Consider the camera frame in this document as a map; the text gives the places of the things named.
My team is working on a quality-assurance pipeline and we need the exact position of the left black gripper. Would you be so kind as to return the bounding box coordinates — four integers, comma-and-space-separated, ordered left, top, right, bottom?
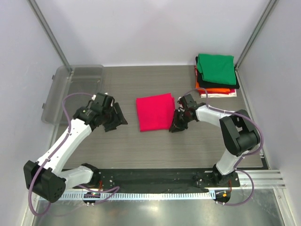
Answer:
102, 102, 127, 131

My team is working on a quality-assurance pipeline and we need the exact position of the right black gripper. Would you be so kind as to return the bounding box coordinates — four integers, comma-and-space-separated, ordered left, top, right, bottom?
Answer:
169, 109, 192, 132

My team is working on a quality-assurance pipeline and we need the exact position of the crimson red t-shirt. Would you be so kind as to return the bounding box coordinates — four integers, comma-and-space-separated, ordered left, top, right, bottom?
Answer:
136, 93, 175, 132

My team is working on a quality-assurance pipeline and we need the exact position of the clear plastic bin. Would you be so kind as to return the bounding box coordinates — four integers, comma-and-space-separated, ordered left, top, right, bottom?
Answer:
41, 65, 104, 125

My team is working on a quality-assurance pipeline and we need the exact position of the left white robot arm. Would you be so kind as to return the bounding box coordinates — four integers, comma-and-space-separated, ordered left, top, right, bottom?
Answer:
24, 93, 127, 203

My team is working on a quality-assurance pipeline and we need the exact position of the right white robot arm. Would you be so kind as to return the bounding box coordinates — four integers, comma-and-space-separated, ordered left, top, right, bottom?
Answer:
169, 94, 261, 186

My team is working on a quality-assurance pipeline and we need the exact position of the black folded t-shirt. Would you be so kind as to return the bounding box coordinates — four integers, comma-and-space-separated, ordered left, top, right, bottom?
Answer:
195, 57, 240, 89

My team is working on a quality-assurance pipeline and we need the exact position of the orange folded t-shirt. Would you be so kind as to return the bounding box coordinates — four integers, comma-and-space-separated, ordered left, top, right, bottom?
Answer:
196, 82, 231, 94

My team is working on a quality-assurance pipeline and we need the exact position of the red folded t-shirt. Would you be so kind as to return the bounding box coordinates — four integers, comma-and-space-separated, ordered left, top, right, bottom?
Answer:
194, 66, 198, 77

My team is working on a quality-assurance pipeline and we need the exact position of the white folded t-shirt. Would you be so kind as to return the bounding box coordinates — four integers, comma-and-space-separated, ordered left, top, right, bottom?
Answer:
208, 89, 237, 98

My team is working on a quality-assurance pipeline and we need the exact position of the green folded t-shirt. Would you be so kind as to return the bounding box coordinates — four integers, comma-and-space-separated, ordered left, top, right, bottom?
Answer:
197, 54, 237, 86

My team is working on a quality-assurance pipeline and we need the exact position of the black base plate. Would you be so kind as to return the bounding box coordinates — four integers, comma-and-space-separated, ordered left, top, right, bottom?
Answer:
87, 168, 240, 194

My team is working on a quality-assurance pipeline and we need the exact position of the slotted cable duct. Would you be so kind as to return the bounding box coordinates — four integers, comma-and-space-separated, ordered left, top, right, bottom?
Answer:
59, 190, 215, 201

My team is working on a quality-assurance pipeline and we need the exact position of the aluminium frame rail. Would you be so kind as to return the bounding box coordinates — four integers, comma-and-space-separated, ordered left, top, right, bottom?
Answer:
238, 169, 285, 189

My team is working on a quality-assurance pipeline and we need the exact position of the left aluminium corner post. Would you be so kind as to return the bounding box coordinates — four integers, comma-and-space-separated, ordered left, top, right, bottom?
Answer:
27, 0, 72, 73

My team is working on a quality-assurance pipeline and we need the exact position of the aluminium corner post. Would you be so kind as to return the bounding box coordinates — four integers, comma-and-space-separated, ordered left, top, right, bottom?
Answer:
27, 0, 72, 73
235, 0, 280, 70

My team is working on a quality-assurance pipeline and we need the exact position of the right aluminium corner post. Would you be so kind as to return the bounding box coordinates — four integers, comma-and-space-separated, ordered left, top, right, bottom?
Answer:
235, 0, 280, 70

